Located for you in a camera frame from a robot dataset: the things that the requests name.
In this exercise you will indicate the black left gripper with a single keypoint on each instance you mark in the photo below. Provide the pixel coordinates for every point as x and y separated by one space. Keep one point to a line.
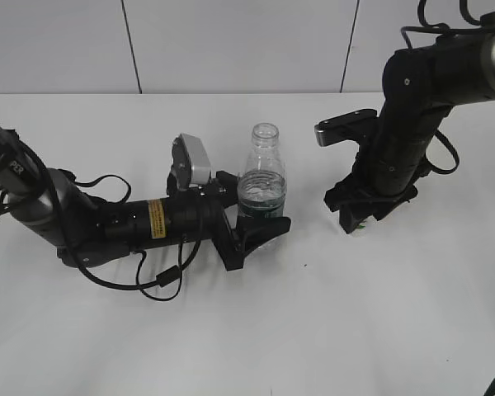
199 214

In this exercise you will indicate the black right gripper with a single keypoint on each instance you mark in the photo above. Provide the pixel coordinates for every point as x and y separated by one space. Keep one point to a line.
381 179

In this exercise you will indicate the white green bottle cap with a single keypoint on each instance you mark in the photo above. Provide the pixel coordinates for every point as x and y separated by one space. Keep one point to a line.
364 228

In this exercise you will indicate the clear green-label water bottle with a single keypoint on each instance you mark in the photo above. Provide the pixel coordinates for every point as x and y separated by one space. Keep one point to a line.
262 184

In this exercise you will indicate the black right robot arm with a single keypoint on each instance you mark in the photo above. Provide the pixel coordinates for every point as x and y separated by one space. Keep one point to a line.
421 87

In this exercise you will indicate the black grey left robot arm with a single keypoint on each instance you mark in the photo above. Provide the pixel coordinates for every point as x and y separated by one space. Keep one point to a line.
101 231

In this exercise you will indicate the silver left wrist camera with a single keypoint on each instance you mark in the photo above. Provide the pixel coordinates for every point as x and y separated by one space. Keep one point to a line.
190 164

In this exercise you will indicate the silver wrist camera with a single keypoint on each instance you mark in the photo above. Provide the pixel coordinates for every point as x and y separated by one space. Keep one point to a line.
190 164
354 126

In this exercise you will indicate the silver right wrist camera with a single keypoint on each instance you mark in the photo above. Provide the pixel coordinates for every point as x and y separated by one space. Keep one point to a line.
354 126

